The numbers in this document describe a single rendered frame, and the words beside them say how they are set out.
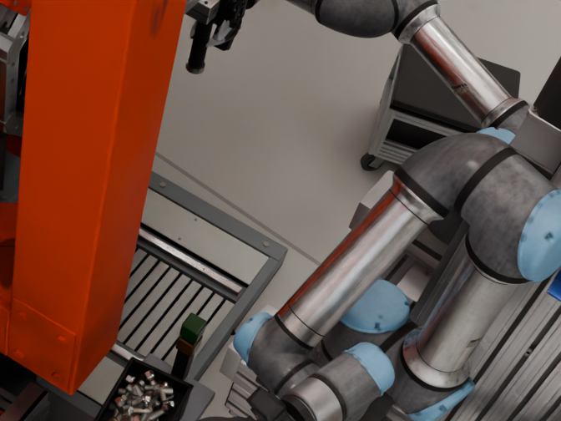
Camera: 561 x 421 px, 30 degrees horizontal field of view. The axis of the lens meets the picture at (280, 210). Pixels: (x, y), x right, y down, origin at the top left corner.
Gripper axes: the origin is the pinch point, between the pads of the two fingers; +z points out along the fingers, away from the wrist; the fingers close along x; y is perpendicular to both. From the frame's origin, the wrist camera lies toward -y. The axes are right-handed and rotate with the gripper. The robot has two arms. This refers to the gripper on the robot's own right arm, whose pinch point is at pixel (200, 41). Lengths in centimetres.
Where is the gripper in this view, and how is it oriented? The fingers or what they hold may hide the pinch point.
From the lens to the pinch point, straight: 242.3
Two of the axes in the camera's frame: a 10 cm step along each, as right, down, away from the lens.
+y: 2.3, -6.4, -7.3
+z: -4.5, 6.0, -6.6
